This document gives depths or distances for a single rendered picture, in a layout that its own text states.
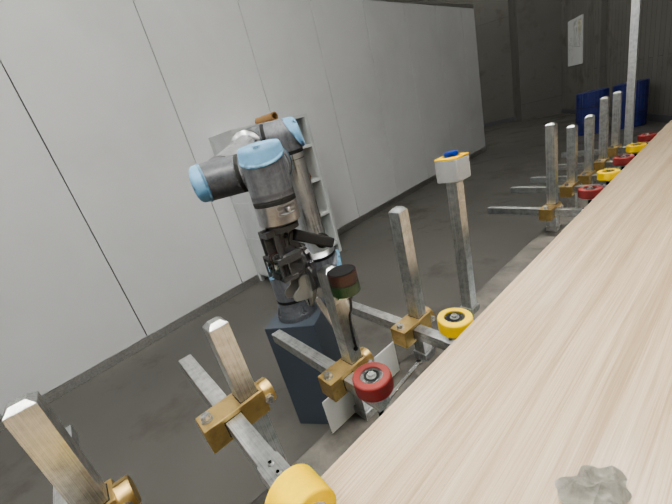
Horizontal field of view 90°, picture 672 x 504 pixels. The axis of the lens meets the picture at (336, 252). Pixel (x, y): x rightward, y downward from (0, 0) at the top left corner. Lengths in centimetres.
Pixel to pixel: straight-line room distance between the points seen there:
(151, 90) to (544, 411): 338
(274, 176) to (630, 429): 68
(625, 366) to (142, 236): 317
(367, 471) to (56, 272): 291
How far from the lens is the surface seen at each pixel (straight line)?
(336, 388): 80
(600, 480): 60
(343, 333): 77
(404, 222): 85
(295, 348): 95
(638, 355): 79
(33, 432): 61
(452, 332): 83
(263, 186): 68
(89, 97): 336
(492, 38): 1360
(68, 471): 65
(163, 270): 339
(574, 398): 69
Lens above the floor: 138
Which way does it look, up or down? 20 degrees down
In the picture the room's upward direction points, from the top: 15 degrees counter-clockwise
